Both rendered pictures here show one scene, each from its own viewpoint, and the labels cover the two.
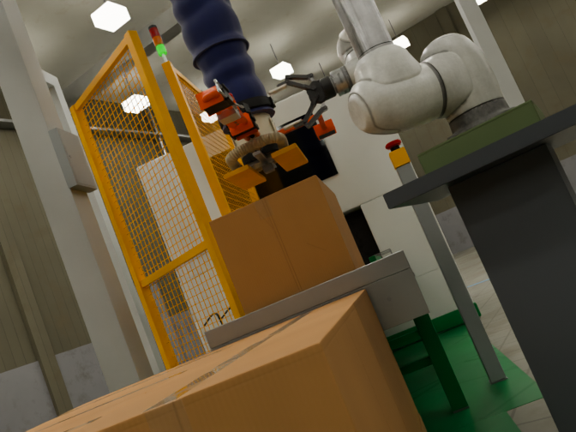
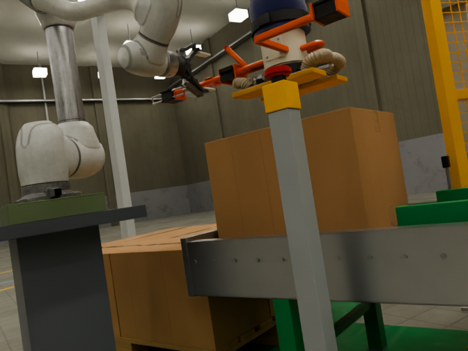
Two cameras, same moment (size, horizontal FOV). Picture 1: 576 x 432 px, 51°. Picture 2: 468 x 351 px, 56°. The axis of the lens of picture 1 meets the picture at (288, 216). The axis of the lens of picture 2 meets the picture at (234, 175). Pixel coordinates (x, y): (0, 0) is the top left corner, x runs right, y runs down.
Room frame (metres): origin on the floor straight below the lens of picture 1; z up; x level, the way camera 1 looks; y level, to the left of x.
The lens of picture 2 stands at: (2.89, -1.54, 0.75)
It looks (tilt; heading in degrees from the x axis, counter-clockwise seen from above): 2 degrees up; 120
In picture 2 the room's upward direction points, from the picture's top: 9 degrees counter-clockwise
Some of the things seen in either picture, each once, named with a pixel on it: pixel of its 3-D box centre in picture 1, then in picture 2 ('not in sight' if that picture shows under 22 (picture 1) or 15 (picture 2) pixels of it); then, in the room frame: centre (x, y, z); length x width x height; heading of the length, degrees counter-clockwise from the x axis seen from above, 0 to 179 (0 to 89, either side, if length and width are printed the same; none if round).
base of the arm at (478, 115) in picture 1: (481, 123); (48, 192); (1.60, -0.58, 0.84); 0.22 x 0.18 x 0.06; 158
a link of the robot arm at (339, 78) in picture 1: (340, 81); (165, 64); (1.99, -0.34, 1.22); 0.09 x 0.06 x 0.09; 173
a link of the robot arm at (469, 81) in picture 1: (455, 76); (43, 152); (1.58, -0.56, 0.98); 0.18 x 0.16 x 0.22; 104
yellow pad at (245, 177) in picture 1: (244, 174); (301, 86); (2.30, 0.09, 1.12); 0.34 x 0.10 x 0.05; 174
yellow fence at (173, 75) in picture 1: (255, 237); not in sight; (3.78, 0.24, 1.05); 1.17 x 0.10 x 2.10; 173
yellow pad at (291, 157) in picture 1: (289, 154); (276, 81); (2.28, -0.10, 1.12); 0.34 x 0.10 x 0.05; 174
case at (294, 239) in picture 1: (298, 254); (305, 180); (2.29, 0.02, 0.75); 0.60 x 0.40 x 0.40; 172
